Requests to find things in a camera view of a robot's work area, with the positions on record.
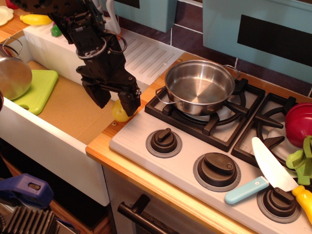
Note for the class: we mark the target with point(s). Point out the black stove knob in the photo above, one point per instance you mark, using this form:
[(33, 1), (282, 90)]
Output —
[(217, 172), (164, 143), (278, 205)]

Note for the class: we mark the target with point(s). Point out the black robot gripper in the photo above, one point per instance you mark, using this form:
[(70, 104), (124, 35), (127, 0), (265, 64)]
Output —
[(103, 57)]

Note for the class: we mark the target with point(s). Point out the green felt toy vegetable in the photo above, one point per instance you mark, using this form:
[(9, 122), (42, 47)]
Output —
[(301, 162)]

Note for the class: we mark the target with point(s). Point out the green plastic cutting board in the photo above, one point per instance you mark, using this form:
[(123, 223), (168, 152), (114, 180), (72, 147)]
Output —
[(35, 98)]

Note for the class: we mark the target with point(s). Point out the black left burner grate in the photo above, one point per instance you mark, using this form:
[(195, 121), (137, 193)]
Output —
[(220, 129)]

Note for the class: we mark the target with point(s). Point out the blue clamp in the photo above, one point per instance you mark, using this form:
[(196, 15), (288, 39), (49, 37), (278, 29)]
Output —
[(26, 189)]

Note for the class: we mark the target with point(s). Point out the steel pan with handles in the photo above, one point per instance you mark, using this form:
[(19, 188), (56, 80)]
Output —
[(198, 87)]

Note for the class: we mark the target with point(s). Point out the black middle stove knob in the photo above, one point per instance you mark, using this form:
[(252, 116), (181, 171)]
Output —
[(217, 172)]

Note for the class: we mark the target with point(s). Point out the grey stove top panel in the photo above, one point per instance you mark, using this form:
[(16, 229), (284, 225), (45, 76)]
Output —
[(130, 141)]

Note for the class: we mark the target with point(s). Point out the black oven door handle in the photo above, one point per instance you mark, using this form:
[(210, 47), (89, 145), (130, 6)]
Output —
[(134, 214)]

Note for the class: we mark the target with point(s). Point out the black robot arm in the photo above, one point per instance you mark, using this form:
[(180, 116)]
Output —
[(46, 7)]

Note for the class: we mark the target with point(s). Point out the black left stove knob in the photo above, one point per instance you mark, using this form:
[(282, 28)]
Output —
[(164, 143)]

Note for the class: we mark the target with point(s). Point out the white toy knife blue handle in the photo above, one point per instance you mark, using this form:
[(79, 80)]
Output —
[(272, 173)]

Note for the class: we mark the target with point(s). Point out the yellow toy squash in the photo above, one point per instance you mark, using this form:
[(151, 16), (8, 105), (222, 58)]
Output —
[(34, 19)]

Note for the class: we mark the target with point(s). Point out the red object top left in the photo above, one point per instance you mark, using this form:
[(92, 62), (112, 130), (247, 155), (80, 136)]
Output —
[(11, 5)]

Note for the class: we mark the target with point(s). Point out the black right burner grate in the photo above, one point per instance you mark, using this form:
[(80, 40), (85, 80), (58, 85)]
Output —
[(268, 124)]

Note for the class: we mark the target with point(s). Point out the teal wall cabinet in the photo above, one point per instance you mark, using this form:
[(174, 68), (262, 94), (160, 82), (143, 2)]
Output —
[(156, 14), (275, 34)]

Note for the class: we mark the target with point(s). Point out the black burner grate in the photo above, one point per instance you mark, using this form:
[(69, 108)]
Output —
[(220, 129), (268, 124)]

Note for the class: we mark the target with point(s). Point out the purple toy eggplant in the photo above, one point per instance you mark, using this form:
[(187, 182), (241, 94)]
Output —
[(55, 31)]

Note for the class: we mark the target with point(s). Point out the white toy sink basin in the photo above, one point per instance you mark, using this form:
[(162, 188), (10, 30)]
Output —
[(57, 137)]

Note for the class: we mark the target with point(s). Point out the teal left wall cabinet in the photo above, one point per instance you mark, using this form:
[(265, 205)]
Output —
[(156, 14)]

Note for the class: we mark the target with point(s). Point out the yellow toy potato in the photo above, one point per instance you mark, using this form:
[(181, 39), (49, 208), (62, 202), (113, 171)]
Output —
[(119, 113)]

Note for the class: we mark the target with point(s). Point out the red plastic bowl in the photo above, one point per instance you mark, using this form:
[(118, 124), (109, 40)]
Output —
[(298, 123)]

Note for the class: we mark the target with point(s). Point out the cream flower shaped plate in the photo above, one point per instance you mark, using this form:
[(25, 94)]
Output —
[(6, 14)]

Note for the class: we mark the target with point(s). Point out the steel pot at left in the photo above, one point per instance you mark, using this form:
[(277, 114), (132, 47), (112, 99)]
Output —
[(15, 73)]

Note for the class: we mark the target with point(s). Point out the black right stove knob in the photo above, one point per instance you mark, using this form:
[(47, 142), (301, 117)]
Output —
[(278, 205)]

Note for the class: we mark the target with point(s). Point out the grey toy faucet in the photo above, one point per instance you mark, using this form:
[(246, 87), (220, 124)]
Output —
[(108, 14)]

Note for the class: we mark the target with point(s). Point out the black ribbed heat sink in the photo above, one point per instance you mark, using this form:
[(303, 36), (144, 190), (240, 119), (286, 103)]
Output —
[(28, 221)]

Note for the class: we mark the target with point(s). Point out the teal right wall cabinet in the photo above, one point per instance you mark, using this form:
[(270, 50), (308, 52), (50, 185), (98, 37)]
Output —
[(275, 34)]

